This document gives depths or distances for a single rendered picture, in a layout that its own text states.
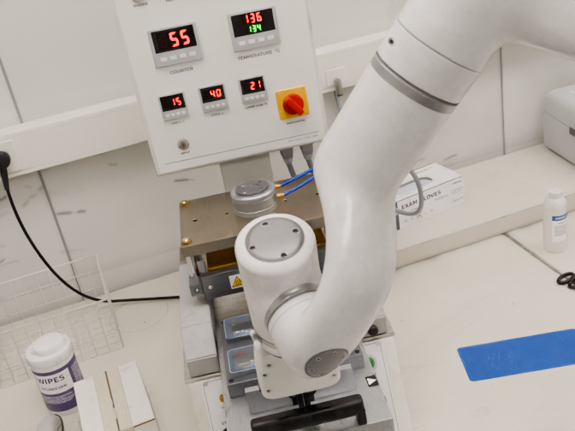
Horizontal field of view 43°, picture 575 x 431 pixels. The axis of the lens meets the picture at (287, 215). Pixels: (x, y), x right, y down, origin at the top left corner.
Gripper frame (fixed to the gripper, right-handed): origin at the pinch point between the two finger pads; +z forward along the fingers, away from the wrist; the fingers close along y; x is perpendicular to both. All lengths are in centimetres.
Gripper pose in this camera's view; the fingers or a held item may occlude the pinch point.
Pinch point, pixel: (302, 395)
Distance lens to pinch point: 100.4
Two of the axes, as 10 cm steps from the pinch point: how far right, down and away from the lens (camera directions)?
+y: 9.7, -2.2, 0.6
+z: 1.0, 6.8, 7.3
